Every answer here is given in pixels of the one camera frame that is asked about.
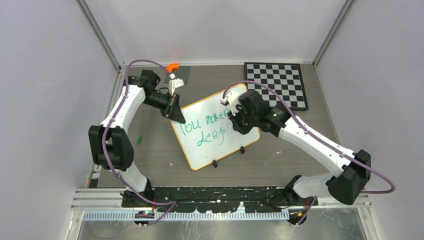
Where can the orange curved block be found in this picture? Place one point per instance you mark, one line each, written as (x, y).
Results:
(172, 67)

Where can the yellow framed whiteboard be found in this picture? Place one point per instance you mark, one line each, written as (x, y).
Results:
(207, 134)

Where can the green marker cap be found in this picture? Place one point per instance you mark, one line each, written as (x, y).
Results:
(138, 142)

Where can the white slotted cable duct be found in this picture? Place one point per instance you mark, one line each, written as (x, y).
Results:
(149, 215)

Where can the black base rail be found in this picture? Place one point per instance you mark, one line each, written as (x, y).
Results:
(254, 199)

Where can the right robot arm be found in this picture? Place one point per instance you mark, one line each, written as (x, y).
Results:
(346, 177)

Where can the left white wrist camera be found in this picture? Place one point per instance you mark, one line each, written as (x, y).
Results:
(174, 83)

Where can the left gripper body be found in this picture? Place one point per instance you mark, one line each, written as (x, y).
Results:
(169, 106)

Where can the black white checkerboard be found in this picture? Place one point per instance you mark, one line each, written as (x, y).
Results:
(285, 79)

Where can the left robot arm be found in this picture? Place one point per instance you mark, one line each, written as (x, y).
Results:
(110, 145)

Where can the aluminium frame rail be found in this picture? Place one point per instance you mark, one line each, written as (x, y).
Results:
(110, 198)

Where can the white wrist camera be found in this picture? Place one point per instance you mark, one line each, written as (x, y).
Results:
(231, 99)
(174, 83)

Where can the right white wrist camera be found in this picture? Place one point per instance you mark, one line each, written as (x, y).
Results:
(231, 99)

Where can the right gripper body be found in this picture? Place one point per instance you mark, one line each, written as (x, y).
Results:
(244, 122)

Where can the grey lego baseplate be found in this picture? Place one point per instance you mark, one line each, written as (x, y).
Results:
(182, 72)

